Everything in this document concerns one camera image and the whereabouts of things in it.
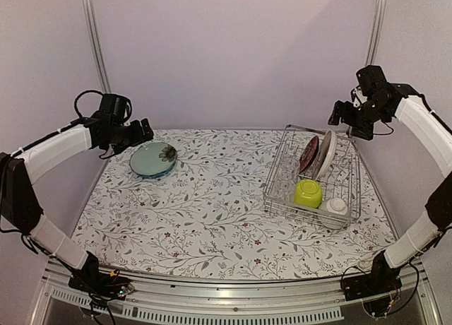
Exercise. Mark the dark red patterned plate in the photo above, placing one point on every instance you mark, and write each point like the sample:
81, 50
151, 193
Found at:
309, 154

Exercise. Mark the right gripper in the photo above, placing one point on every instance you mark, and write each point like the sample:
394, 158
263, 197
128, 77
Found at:
366, 133

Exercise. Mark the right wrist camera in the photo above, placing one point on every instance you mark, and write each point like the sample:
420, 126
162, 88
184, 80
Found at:
371, 79

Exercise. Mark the wire dish rack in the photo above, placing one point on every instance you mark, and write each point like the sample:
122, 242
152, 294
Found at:
342, 179

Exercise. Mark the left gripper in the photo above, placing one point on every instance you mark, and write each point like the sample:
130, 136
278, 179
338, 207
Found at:
139, 136

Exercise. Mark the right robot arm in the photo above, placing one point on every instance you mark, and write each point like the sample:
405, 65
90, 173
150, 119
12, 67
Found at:
402, 102

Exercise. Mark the lime green bowl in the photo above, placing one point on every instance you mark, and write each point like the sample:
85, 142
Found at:
308, 193

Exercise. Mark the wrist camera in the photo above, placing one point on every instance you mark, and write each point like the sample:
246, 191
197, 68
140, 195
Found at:
116, 109
371, 79

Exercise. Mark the white cream plate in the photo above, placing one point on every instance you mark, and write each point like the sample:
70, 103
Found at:
325, 155

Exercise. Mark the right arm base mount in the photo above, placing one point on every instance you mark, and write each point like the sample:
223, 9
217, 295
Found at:
358, 285

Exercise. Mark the white small bowl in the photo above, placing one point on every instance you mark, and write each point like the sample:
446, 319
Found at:
334, 209

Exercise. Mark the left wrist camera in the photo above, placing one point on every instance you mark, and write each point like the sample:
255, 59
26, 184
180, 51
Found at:
116, 109

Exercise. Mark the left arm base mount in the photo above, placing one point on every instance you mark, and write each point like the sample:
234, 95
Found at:
90, 279

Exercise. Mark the blue polka dot plate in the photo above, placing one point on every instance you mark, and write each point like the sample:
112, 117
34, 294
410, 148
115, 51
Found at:
157, 175

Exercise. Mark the front aluminium rail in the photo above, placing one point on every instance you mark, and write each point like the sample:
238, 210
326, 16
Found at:
159, 299

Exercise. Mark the floral tablecloth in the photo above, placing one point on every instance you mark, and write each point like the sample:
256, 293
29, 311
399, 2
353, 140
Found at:
226, 211

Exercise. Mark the pale green flower plate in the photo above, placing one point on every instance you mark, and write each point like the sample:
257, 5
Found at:
153, 158

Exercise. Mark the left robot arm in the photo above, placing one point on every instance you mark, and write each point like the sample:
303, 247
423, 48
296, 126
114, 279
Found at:
21, 170

